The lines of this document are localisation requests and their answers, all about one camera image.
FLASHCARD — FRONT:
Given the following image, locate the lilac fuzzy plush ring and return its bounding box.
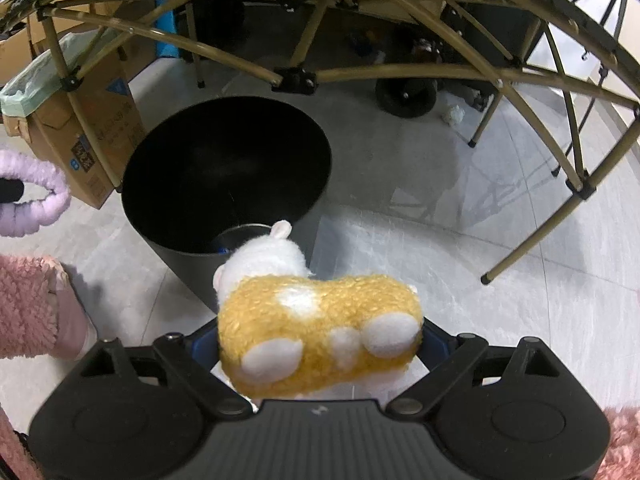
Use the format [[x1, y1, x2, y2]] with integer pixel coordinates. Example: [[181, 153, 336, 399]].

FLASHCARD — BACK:
[[0, 148, 73, 239]]

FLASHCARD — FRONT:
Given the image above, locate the yellow white plush hamster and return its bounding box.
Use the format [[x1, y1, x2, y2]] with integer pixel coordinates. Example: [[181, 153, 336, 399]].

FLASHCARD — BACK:
[[213, 220, 423, 400]]

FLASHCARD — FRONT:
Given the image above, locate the black round trash bin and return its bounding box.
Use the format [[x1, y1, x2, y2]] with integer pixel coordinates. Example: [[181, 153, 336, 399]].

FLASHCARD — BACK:
[[122, 96, 332, 311]]

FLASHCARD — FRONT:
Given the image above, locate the cardboard box with green liner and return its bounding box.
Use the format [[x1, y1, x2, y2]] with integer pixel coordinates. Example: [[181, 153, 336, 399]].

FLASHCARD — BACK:
[[1, 52, 146, 209]]

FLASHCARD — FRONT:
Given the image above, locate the pink fuzzy slipper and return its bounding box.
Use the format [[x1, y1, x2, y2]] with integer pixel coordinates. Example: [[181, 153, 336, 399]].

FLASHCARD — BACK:
[[0, 255, 98, 361], [596, 406, 640, 480]]

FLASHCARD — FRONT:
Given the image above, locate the pink fuzzy slipper right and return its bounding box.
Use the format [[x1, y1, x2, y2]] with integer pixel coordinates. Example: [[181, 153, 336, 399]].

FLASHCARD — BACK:
[[596, 406, 640, 480]]

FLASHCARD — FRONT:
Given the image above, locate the black wheel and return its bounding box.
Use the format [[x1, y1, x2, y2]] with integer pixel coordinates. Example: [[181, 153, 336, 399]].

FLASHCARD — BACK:
[[375, 78, 437, 118]]

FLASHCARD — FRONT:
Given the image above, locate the folding table frame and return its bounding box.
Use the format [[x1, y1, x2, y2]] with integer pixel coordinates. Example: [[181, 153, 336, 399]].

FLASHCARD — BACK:
[[1, 0, 639, 284]]

